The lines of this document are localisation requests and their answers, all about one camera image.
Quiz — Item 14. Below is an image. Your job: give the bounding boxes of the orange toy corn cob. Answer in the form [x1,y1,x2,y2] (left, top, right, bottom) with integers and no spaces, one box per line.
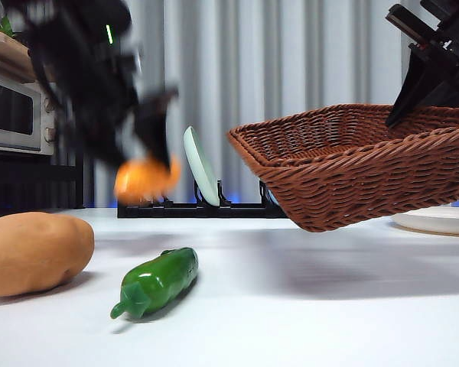
[113,154,183,203]

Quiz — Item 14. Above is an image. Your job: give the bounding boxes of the brown wicker basket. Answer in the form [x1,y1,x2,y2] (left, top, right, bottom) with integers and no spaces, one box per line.
[227,103,459,233]

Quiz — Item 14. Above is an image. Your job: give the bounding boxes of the brown toy potato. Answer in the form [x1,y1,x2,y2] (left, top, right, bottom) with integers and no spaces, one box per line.
[0,212,96,298]

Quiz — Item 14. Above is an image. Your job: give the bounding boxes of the green toy cucumber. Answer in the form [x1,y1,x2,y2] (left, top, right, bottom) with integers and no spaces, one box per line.
[110,247,199,320]

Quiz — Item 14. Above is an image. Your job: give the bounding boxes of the pale green plate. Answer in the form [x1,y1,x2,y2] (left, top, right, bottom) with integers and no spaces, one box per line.
[183,126,220,206]

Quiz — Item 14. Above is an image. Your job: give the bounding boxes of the silver toaster oven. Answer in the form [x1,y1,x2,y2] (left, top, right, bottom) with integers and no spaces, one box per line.
[0,70,59,156]

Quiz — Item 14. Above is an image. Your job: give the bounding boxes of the black plate rack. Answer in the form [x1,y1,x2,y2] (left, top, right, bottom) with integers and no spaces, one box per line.
[117,178,291,219]

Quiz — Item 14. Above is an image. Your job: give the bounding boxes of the white flat plate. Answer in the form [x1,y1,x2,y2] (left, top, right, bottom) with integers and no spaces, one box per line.
[390,207,459,237]

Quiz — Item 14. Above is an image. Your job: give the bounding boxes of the grey curtain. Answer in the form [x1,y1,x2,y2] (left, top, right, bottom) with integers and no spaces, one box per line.
[0,0,459,210]

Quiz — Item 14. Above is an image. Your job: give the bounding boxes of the wooden board with black handle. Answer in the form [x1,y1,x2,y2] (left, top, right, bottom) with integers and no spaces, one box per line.
[0,31,39,83]

